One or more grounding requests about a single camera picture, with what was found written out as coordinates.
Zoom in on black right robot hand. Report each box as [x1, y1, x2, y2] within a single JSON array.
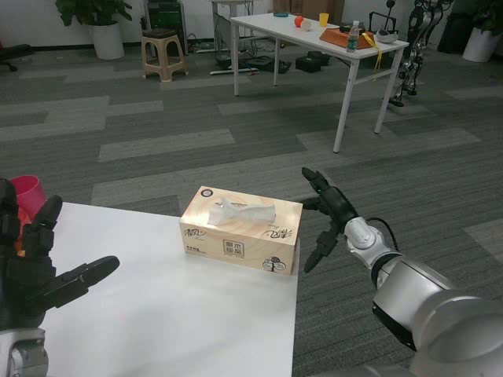
[[299, 167, 360, 274]]

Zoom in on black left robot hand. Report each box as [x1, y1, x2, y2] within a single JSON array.
[[0, 178, 121, 331]]

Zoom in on white tissue sheet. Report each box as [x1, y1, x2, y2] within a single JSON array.
[[207, 197, 277, 228]]

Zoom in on wood-print tissue box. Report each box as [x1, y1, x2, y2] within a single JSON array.
[[178, 185, 304, 276]]

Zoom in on pink plastic cup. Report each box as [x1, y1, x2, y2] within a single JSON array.
[[9, 175, 47, 213]]

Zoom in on black bag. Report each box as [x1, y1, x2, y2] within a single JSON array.
[[295, 50, 331, 72]]

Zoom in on black flat case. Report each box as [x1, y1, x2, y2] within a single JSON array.
[[243, 55, 292, 74]]

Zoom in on water bottle green label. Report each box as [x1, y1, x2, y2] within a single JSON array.
[[346, 20, 362, 53]]

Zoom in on orange tray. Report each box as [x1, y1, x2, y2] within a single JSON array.
[[318, 24, 378, 50]]

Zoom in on white headset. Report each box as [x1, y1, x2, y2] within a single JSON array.
[[375, 27, 398, 44]]

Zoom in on standing humanoid robot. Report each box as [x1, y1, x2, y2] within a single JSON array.
[[388, 0, 451, 107]]

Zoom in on long white table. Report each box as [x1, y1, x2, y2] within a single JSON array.
[[229, 12, 410, 154]]

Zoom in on black metal stand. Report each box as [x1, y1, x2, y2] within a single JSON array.
[[369, 0, 398, 32]]

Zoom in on potted plant white pot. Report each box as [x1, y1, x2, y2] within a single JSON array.
[[461, 0, 503, 64]]

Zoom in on black office chair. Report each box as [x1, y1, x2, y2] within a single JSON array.
[[0, 42, 32, 72]]

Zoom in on beige plastic stool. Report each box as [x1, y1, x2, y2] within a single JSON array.
[[140, 29, 188, 82]]

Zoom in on black cabinet green front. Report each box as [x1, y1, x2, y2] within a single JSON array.
[[147, 0, 186, 56]]

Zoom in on leafy plant in white pot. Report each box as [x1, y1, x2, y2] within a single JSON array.
[[54, 0, 133, 60]]

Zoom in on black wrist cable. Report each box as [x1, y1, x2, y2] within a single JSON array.
[[367, 217, 402, 252]]

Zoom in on yellow strap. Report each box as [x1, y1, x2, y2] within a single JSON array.
[[361, 31, 384, 71]]

